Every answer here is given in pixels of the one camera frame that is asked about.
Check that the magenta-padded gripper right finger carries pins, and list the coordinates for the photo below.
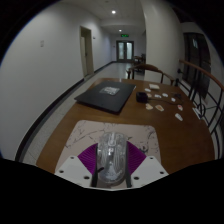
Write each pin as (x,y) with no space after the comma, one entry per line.
(151,168)

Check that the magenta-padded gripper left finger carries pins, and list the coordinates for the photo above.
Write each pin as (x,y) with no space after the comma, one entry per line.
(71,168)

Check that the transparent computer mouse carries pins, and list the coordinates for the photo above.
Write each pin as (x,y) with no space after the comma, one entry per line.
(111,156)

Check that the marble print mouse pad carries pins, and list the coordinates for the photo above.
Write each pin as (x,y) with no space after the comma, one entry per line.
(96,128)

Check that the white and grey sticker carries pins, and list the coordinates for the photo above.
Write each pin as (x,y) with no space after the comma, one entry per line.
(179,116)

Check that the white and orange sticker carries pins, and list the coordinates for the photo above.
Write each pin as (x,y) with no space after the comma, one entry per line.
(159,107)

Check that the small beige sticker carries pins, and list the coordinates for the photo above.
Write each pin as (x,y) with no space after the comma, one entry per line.
(149,106)

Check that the white and red sticker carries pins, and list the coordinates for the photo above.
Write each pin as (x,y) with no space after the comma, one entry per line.
(180,107)

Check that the small black box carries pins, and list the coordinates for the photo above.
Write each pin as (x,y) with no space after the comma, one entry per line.
(141,97)

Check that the small white sticker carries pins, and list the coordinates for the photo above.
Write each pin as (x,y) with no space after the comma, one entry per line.
(157,96)
(165,95)
(173,99)
(147,90)

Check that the small pink sticker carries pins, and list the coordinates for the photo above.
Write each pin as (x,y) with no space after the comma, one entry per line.
(150,95)

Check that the closed black laptop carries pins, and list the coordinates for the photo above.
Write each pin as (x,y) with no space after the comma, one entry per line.
(106,98)

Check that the flat white box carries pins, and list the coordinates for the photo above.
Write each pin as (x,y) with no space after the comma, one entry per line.
(154,86)

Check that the wooden armchair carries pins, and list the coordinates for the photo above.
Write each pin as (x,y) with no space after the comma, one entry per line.
(150,67)

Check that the black railing with wooden handrail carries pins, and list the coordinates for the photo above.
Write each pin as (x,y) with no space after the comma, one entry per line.
(200,70)

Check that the dark window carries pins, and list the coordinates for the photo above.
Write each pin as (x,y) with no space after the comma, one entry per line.
(196,63)

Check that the white side door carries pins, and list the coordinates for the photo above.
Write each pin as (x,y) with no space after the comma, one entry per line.
(86,53)

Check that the glass double door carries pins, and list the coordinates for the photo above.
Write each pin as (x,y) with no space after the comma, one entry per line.
(125,51)

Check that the green exit sign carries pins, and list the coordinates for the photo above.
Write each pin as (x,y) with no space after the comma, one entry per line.
(124,35)

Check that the round ceiling light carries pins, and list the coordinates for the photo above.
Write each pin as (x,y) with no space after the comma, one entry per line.
(113,11)
(120,30)

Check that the white wall switch plate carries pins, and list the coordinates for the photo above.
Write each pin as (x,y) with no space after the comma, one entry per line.
(42,43)

